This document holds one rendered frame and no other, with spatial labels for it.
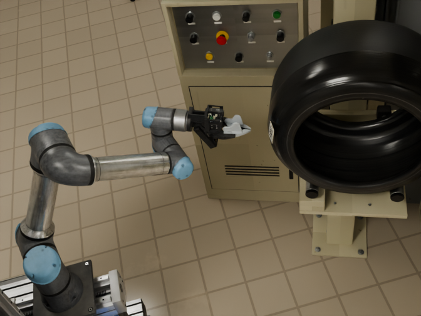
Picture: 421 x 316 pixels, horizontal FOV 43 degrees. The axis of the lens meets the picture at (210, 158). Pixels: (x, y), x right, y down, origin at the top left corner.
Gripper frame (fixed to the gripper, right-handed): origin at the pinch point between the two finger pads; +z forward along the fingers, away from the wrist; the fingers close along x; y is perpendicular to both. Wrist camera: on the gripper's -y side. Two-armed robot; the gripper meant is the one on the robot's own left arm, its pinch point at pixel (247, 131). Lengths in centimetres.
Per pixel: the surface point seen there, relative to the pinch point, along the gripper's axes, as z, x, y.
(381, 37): 36, 4, 39
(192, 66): -30, 57, -23
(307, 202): 23.2, -10.3, -22.4
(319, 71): 19.9, -6.5, 33.8
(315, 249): 35, 22, -106
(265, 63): 2, 57, -18
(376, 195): 48, -2, -24
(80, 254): -88, 11, -122
